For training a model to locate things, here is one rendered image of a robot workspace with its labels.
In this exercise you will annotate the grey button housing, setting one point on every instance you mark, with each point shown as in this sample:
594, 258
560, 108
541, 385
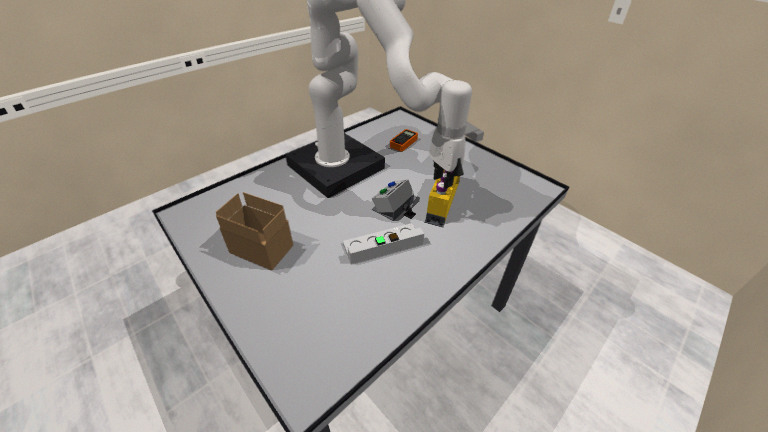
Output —
394, 199

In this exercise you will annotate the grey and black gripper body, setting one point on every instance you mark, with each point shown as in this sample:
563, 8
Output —
445, 151

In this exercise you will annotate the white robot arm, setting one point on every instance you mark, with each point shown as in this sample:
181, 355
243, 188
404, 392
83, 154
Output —
339, 58

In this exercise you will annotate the brown cardboard box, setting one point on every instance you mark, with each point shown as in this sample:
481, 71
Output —
243, 232

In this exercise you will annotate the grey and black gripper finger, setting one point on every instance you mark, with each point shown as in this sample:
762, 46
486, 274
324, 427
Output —
438, 171
458, 171

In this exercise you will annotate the black table edge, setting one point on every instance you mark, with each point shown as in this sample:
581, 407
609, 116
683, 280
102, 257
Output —
410, 338

